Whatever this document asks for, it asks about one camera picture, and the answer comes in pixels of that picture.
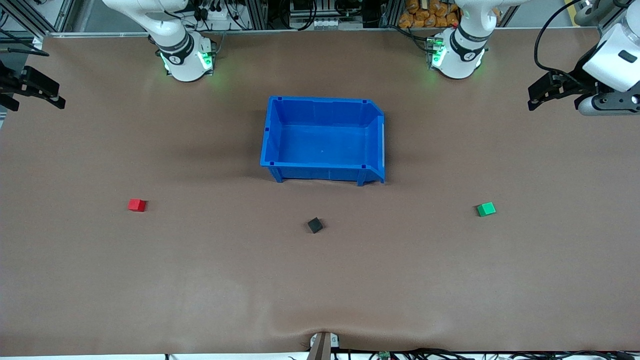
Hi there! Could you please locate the white terminal block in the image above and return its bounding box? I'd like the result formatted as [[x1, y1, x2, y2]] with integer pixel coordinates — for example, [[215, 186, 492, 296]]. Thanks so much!
[[312, 18, 362, 29]]

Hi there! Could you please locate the orange lumpy bundle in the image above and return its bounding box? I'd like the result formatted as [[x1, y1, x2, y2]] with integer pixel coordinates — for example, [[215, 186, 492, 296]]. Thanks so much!
[[398, 0, 461, 29]]

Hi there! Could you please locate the blue plastic storage bin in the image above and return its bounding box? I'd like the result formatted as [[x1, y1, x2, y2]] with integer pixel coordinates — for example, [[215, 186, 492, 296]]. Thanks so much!
[[259, 96, 387, 187]]

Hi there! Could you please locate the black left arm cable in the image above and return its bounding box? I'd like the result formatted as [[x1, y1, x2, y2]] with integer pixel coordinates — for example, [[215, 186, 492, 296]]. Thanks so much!
[[533, 0, 621, 90]]

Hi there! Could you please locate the brown post with grey bracket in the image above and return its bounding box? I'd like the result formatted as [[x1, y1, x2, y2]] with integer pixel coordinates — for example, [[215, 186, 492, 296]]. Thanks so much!
[[309, 331, 341, 360]]

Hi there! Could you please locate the aluminium frame profile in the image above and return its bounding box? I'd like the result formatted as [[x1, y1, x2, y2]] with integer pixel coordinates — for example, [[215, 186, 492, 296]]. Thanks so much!
[[52, 0, 76, 35], [378, 0, 403, 28], [240, 0, 271, 30]]

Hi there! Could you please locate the white power strip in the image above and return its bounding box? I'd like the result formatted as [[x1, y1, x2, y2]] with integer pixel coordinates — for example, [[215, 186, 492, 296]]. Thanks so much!
[[192, 2, 236, 25]]

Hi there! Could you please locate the silver table edge rail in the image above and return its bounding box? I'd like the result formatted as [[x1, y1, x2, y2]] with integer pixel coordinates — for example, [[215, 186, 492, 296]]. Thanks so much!
[[44, 27, 601, 38]]

